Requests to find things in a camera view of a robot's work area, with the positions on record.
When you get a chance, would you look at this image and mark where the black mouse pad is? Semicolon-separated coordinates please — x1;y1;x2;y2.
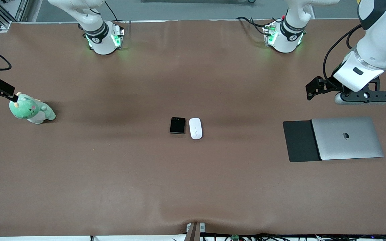
282;120;321;163

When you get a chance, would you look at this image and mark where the silver closed laptop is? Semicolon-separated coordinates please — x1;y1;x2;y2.
311;116;384;161

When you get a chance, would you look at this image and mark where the black folding phone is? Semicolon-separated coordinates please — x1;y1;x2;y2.
170;117;186;135

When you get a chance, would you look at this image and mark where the brown camera pole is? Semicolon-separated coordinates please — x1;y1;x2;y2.
187;222;201;241

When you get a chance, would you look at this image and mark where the green plush dinosaur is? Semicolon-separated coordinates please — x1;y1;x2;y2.
9;92;56;125

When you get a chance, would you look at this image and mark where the grey metal table clamp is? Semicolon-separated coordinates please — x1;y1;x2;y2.
186;222;206;234

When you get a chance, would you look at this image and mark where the white computer mouse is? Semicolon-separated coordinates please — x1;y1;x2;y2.
189;117;203;140

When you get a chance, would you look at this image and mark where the aluminium frame profile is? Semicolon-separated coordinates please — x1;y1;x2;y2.
0;0;29;32

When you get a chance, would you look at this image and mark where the black base power cable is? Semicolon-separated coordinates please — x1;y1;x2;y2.
237;16;282;35
105;0;126;24

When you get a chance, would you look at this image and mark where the brown table cover mat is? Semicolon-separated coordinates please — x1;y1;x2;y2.
0;18;386;237

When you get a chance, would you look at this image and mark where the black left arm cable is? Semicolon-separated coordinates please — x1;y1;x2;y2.
323;24;363;84

